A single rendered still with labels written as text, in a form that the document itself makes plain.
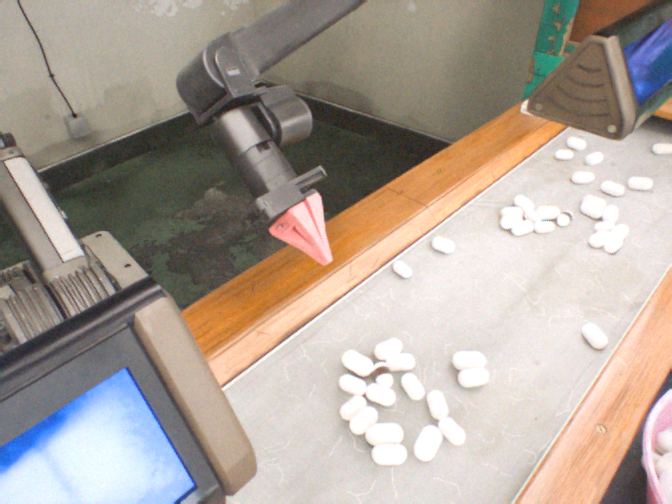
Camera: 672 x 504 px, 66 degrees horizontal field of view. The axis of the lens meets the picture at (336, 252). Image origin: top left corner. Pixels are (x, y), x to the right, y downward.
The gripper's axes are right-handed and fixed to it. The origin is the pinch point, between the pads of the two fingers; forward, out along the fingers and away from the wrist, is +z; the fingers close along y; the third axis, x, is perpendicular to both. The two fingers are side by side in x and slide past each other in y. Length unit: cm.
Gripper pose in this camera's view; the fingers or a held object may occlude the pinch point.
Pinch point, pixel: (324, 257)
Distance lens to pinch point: 60.4
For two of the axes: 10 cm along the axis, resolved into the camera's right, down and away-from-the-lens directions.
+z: 5.7, 8.2, -0.2
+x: -4.6, 3.3, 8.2
